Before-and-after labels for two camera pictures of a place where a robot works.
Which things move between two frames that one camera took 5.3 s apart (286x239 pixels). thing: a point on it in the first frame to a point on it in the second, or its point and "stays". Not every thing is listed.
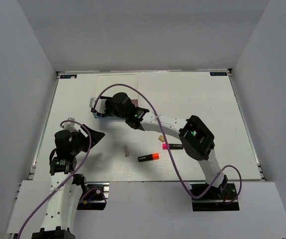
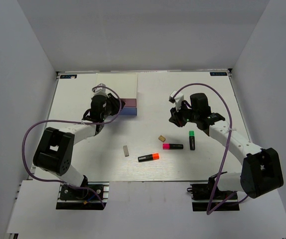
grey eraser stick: [126, 152] stays
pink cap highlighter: [172, 146] stays
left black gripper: [96, 136] to [114, 102]
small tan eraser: [161, 138] stays
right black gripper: [108, 102] to [176, 115]
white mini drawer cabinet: [103, 81] stays
